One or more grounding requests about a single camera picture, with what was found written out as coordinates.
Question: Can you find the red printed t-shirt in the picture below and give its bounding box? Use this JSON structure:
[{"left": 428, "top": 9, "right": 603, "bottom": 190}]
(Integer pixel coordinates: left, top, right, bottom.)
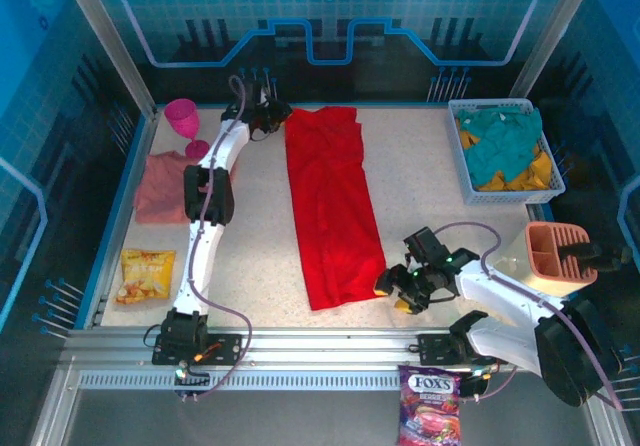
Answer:
[{"left": 283, "top": 106, "right": 388, "bottom": 312}]

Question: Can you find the magenta plastic goblet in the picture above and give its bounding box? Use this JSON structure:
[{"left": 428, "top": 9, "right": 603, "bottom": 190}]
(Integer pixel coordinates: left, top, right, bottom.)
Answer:
[{"left": 164, "top": 97, "right": 211, "bottom": 159}]

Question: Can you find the terracotta plastic utensil holder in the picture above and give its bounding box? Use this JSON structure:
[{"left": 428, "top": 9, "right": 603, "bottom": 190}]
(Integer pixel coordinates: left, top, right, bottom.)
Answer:
[{"left": 492, "top": 220, "right": 599, "bottom": 298}]

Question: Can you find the purple Fox's candy bag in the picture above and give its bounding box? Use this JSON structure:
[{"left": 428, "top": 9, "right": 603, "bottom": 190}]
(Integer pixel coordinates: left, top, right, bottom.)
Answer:
[{"left": 396, "top": 364, "right": 464, "bottom": 446}]

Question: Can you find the white plastic basket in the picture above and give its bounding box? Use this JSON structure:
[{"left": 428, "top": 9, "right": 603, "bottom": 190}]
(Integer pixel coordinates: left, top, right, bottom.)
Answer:
[{"left": 447, "top": 98, "right": 567, "bottom": 206}]

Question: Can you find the folded pink t-shirt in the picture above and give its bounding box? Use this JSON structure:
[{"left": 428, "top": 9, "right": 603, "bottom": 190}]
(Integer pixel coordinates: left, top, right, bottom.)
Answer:
[{"left": 134, "top": 149, "right": 201, "bottom": 226}]

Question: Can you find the mustard yellow t-shirt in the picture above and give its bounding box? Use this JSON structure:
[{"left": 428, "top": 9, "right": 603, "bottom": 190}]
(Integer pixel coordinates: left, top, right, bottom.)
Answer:
[{"left": 458, "top": 128, "right": 554, "bottom": 193}]

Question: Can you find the teal t-shirt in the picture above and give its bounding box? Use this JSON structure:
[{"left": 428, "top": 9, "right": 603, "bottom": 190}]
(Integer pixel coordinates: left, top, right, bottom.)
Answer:
[{"left": 455, "top": 108, "right": 544, "bottom": 190}]

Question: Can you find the black utensil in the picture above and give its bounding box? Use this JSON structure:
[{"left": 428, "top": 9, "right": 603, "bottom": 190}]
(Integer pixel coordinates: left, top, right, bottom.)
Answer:
[{"left": 557, "top": 240, "right": 634, "bottom": 273}]

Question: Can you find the yellow chips bag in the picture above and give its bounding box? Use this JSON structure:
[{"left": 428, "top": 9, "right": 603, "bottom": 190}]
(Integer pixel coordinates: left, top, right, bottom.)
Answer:
[{"left": 113, "top": 248, "right": 177, "bottom": 307}]

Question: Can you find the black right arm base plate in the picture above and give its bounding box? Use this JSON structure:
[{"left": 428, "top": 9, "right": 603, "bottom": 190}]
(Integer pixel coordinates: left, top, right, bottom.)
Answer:
[{"left": 417, "top": 332, "right": 471, "bottom": 367}]

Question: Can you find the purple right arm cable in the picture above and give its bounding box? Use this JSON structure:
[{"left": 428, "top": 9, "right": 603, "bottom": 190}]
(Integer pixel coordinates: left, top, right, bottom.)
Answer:
[{"left": 432, "top": 220, "right": 625, "bottom": 412}]

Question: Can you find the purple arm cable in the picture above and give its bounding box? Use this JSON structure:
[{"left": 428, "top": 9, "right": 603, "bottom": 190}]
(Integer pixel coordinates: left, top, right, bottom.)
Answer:
[
  {"left": 432, "top": 220, "right": 625, "bottom": 412},
  {"left": 177, "top": 74, "right": 254, "bottom": 402}
]

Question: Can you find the aluminium frame rail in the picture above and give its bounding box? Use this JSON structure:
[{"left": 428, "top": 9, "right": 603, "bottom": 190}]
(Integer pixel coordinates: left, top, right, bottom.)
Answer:
[{"left": 62, "top": 326, "right": 601, "bottom": 367}]

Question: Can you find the slotted grey cable duct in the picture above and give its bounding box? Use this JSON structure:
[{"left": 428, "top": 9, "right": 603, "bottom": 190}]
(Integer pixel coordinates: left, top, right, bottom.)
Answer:
[{"left": 78, "top": 370, "right": 506, "bottom": 392}]

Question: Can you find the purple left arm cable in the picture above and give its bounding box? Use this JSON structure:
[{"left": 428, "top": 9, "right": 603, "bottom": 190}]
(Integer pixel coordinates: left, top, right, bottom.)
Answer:
[{"left": 177, "top": 74, "right": 254, "bottom": 402}]

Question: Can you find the aluminium frame post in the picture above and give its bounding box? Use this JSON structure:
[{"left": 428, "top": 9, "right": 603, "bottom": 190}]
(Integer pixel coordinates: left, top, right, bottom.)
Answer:
[
  {"left": 55, "top": 0, "right": 157, "bottom": 120},
  {"left": 508, "top": 0, "right": 604, "bottom": 100}
]

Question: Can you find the aluminium side rail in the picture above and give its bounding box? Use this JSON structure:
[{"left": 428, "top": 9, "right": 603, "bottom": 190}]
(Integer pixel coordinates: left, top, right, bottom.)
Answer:
[{"left": 74, "top": 115, "right": 156, "bottom": 330}]

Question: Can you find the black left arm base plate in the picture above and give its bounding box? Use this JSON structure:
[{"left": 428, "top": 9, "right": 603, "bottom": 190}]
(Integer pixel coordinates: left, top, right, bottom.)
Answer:
[{"left": 151, "top": 332, "right": 245, "bottom": 367}]

